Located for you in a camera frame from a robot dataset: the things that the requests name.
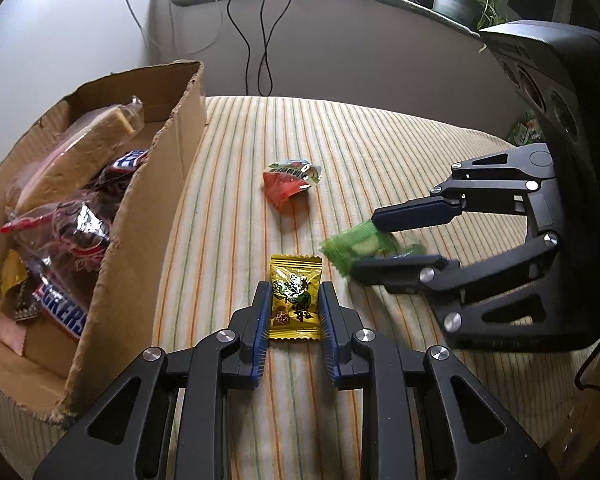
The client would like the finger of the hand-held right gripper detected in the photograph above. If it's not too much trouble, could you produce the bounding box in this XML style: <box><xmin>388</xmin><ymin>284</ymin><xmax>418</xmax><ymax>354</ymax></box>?
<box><xmin>350</xmin><ymin>230</ymin><xmax>563</xmax><ymax>336</ymax></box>
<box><xmin>371</xmin><ymin>142</ymin><xmax>561</xmax><ymax>241</ymax></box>

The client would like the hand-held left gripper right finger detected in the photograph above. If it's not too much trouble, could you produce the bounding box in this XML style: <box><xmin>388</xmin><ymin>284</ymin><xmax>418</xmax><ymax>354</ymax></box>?
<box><xmin>319</xmin><ymin>282</ymin><xmax>561</xmax><ymax>480</ymax></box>

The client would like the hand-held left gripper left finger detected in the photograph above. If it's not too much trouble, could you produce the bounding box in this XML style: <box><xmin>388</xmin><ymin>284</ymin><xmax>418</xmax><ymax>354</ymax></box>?
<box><xmin>32</xmin><ymin>281</ymin><xmax>273</xmax><ymax>480</ymax></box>

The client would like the yellow candy packet dark print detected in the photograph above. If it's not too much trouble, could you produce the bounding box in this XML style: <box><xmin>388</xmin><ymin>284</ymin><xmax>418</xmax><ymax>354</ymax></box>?
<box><xmin>269</xmin><ymin>255</ymin><xmax>324</xmax><ymax>342</ymax></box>

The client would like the green candy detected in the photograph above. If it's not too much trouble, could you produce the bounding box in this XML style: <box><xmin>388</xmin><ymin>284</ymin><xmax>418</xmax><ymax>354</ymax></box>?
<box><xmin>321</xmin><ymin>219</ymin><xmax>428</xmax><ymax>277</ymax></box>

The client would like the brown cardboard box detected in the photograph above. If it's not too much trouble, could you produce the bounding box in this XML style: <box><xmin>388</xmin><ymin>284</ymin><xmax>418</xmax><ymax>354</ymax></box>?
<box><xmin>0</xmin><ymin>60</ymin><xmax>208</xmax><ymax>426</ymax></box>

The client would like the brown chocolate bar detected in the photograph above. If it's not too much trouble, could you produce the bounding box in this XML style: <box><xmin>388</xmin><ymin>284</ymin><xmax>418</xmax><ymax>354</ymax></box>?
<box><xmin>97</xmin><ymin>149</ymin><xmax>151</xmax><ymax>186</ymax></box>
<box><xmin>32</xmin><ymin>272</ymin><xmax>91</xmax><ymax>343</ymax></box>

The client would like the red clear snack packet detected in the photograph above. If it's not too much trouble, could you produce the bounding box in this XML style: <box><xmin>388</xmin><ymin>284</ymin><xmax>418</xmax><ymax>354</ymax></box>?
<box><xmin>0</xmin><ymin>200</ymin><xmax>113</xmax><ymax>281</ymax></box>

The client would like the small dark snack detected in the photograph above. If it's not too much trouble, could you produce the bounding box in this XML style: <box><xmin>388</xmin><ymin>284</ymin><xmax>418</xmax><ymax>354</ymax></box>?
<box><xmin>12</xmin><ymin>284</ymin><xmax>43</xmax><ymax>322</ymax></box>

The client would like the clear bread packet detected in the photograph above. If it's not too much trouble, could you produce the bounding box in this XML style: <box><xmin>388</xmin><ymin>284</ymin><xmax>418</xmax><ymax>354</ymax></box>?
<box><xmin>5</xmin><ymin>97</ymin><xmax>146</xmax><ymax>216</ymax></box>

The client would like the pink snack packet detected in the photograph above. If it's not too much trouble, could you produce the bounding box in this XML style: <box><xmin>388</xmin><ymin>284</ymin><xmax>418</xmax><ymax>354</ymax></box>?
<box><xmin>0</xmin><ymin>307</ymin><xmax>26</xmax><ymax>357</ymax></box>

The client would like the green printed box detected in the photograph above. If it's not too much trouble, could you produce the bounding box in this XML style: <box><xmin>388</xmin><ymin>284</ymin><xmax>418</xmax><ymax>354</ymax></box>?
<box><xmin>507</xmin><ymin>110</ymin><xmax>546</xmax><ymax>148</ymax></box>

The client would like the striped bed sheet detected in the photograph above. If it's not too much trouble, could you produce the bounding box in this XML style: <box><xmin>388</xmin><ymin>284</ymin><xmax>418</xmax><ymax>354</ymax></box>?
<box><xmin>0</xmin><ymin>95</ymin><xmax>600</xmax><ymax>480</ymax></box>

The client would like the red and green snack packet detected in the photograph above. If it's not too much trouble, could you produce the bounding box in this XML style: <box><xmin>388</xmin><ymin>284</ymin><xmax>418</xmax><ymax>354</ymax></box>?
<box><xmin>262</xmin><ymin>159</ymin><xmax>323</xmax><ymax>209</ymax></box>

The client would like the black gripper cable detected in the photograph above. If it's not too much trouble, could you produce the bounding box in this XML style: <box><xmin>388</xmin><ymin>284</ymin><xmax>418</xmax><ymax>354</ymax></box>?
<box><xmin>574</xmin><ymin>340</ymin><xmax>600</xmax><ymax>397</ymax></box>

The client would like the looped white cable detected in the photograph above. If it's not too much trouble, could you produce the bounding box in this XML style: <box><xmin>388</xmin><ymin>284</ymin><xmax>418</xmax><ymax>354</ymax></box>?
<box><xmin>167</xmin><ymin>0</ymin><xmax>223</xmax><ymax>56</ymax></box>

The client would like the thin white cable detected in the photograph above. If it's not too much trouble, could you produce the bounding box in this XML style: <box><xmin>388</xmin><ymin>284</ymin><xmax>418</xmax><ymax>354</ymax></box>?
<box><xmin>112</xmin><ymin>0</ymin><xmax>153</xmax><ymax>51</ymax></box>

